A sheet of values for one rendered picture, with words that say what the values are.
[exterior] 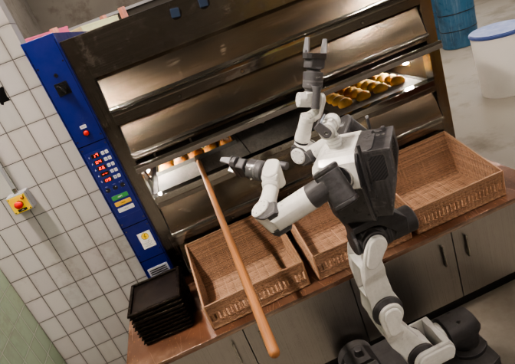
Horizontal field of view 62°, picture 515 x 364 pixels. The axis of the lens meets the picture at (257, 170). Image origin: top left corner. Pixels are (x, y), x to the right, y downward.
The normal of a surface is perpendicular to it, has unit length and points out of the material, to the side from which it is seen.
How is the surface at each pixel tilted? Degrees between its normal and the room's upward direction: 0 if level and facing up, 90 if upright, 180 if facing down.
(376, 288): 90
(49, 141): 90
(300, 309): 90
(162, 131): 70
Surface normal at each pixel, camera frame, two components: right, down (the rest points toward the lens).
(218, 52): 0.11, -0.01
